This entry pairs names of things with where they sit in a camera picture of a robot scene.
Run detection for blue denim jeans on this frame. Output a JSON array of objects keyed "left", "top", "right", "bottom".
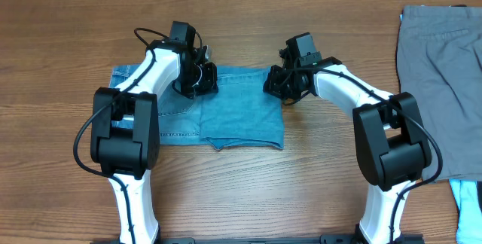
[{"left": 108, "top": 63, "right": 285, "bottom": 151}]

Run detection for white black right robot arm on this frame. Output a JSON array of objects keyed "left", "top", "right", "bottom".
[{"left": 264, "top": 32, "right": 432, "bottom": 243}]

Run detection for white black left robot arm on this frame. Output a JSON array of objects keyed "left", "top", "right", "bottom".
[{"left": 87, "top": 21, "right": 218, "bottom": 243}]

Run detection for grey trousers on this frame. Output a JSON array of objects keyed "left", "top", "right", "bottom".
[{"left": 396, "top": 5, "right": 481, "bottom": 181}]

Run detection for light blue garment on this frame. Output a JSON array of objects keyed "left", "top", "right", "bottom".
[{"left": 450, "top": 179, "right": 482, "bottom": 244}]

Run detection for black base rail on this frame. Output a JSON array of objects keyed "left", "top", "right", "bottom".
[{"left": 90, "top": 233, "right": 426, "bottom": 244}]

